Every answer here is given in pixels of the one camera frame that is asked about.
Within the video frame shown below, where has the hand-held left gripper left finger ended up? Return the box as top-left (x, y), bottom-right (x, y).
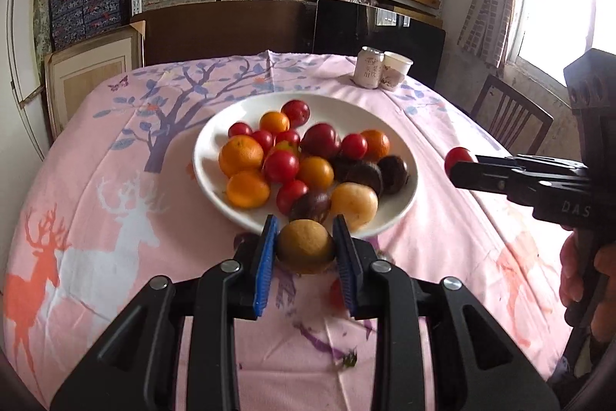
top-left (50, 215), bottom-right (281, 411)

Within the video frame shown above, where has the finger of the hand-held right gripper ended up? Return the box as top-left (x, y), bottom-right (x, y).
top-left (447, 161), bottom-right (519, 197)
top-left (474, 154), bottom-right (521, 166)

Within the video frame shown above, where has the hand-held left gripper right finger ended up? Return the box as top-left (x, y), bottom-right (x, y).
top-left (332, 213), bottom-right (561, 411)

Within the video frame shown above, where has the small brownish-yellow fruit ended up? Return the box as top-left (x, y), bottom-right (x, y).
top-left (275, 219), bottom-right (336, 275)

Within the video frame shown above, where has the large pale yellow fruit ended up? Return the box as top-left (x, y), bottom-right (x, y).
top-left (330, 182), bottom-right (379, 233)

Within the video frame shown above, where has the dark purple passion fruit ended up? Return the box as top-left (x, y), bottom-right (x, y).
top-left (376, 155), bottom-right (410, 195)
top-left (288, 191), bottom-right (333, 223)

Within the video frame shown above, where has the orange mandarin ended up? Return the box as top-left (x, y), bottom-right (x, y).
top-left (296, 156), bottom-right (335, 191)
top-left (360, 129), bottom-right (392, 162)
top-left (226, 170), bottom-right (271, 210)

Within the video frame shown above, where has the large orange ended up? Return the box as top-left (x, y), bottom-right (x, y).
top-left (218, 135), bottom-right (265, 178)

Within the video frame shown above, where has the dark red plum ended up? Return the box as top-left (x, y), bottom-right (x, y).
top-left (300, 122), bottom-right (342, 160)

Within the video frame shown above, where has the yellow-orange mandarin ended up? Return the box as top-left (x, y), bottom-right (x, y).
top-left (259, 111), bottom-right (291, 135)

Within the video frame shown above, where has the white oval plate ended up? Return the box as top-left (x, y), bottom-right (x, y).
top-left (192, 92), bottom-right (419, 239)

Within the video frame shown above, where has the person's right hand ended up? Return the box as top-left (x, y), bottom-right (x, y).
top-left (558, 233), bottom-right (616, 344)

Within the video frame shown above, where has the dark wooden chair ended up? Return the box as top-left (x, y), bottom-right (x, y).
top-left (469, 74), bottom-right (555, 158)

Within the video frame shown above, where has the pink deer print tablecloth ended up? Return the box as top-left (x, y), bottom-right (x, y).
top-left (0, 51), bottom-right (585, 411)

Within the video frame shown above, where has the window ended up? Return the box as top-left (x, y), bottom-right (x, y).
top-left (500, 0), bottom-right (616, 89)

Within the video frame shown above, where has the white paper cup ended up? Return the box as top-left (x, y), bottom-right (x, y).
top-left (380, 51), bottom-right (415, 92)

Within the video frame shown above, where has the white drink can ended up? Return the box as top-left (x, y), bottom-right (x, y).
top-left (353, 46), bottom-right (386, 90)

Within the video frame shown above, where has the black panel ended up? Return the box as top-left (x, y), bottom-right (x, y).
top-left (313, 0), bottom-right (446, 89)

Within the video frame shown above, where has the dark brown board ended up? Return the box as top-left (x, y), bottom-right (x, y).
top-left (130, 0), bottom-right (318, 67)

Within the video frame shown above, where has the light wooden framed panel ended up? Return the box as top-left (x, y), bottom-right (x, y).
top-left (44, 21), bottom-right (146, 142)

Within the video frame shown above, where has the stack of blue patterned boxes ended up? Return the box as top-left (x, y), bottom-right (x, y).
top-left (48, 0), bottom-right (131, 50)

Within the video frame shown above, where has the white cabinet door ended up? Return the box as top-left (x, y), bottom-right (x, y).
top-left (7, 0), bottom-right (54, 161)

